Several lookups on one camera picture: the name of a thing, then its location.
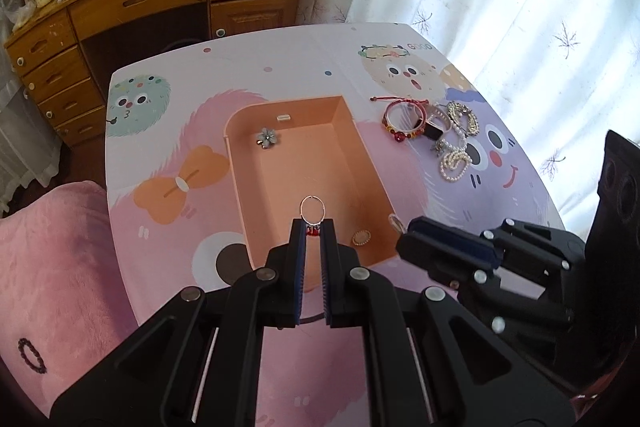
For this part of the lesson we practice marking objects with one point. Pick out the white lace cloth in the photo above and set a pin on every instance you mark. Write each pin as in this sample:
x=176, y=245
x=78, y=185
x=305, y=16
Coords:
x=25, y=147

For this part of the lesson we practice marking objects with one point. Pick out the round gold brooch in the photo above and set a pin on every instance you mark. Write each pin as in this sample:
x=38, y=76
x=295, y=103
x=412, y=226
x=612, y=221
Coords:
x=361, y=238

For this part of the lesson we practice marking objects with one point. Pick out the orange plastic box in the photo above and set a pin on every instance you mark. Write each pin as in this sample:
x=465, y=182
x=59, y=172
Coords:
x=300, y=167

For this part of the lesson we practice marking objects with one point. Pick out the grey flower brooch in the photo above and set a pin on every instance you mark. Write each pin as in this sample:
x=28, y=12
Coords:
x=267, y=138

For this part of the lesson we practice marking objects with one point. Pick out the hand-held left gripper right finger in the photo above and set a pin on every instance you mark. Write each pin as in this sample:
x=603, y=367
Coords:
x=327, y=267

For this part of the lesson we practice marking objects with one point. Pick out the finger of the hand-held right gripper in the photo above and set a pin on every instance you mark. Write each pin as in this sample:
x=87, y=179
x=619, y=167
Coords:
x=440, y=257
x=535, y=242

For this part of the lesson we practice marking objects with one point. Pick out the cartoon printed tablecloth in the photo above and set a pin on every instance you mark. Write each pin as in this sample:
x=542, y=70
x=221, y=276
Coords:
x=300, y=72

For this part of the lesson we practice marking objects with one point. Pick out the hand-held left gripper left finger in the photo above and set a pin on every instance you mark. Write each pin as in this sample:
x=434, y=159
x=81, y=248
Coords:
x=300, y=257

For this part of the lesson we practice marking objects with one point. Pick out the silver hoop earring red charms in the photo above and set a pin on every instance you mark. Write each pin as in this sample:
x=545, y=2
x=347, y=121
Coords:
x=314, y=230

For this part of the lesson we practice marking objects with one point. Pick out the pink plush cushion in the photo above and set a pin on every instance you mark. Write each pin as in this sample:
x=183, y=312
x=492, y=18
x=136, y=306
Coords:
x=65, y=267

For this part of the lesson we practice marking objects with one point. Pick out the dark square watch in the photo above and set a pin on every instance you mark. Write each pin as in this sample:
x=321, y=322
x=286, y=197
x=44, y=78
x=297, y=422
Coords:
x=433, y=130

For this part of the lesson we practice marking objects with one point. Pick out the small silver hoop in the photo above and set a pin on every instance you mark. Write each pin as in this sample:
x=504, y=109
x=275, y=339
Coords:
x=391, y=218

